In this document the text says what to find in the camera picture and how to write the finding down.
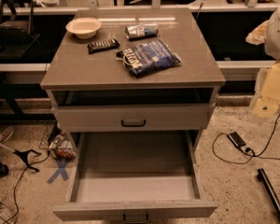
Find blue chip bag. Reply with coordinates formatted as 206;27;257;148
116;39;181;77

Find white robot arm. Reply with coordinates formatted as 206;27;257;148
245;7;280;60

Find grey drawer cabinet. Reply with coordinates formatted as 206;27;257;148
42;7;225;224

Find closed grey drawer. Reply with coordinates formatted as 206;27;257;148
52;105;215;133

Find open grey drawer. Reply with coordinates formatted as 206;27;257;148
53;131;217;224

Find black candy bar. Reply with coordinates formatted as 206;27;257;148
88;38;119;54

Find crushed silver blue can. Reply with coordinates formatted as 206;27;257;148
125;22;159;40

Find snack packages on floor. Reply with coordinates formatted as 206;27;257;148
49;134;76;160

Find white bowl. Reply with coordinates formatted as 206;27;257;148
65;18;102;39

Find blue tape cross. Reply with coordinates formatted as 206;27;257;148
47;160;69;184

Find black phone on floor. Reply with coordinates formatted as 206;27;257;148
227;132;245;148

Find black grabber tool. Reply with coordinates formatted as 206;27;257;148
0;143;41;172

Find black bar on floor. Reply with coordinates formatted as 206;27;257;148
258;168;280;219

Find black chair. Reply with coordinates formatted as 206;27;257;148
0;0;38;60

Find black floor cable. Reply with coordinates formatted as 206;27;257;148
211;97;280;166

